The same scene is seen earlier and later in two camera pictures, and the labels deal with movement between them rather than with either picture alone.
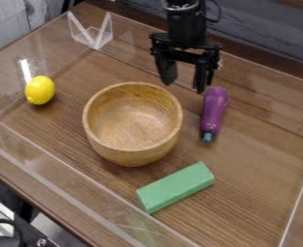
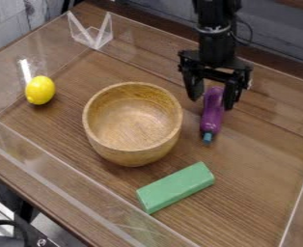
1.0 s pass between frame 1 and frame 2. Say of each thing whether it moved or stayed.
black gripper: moved
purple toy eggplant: stayed
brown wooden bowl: stayed
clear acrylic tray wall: stayed
